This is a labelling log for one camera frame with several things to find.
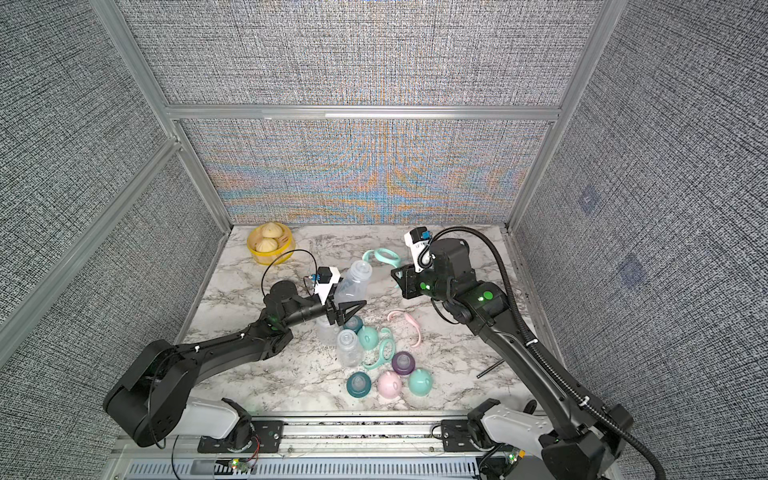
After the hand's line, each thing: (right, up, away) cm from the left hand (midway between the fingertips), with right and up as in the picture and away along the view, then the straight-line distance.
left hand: (363, 290), depth 76 cm
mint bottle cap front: (+15, -24, +2) cm, 29 cm away
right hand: (+8, +7, -7) cm, 13 cm away
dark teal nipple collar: (-2, -26, +4) cm, 27 cm away
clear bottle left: (-12, -14, +13) cm, 23 cm away
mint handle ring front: (+5, -19, +6) cm, 21 cm away
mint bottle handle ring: (+5, +9, -5) cm, 12 cm away
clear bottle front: (-4, -15, 0) cm, 15 cm away
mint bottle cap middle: (+1, -14, +9) cm, 17 cm away
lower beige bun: (-36, +13, +30) cm, 49 cm away
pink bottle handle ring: (+13, -10, +13) cm, 22 cm away
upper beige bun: (-36, +18, +33) cm, 52 cm away
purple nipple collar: (+11, -21, +8) cm, 25 cm away
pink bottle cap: (+7, -25, +2) cm, 26 cm away
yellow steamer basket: (-30, +14, +33) cm, 47 cm away
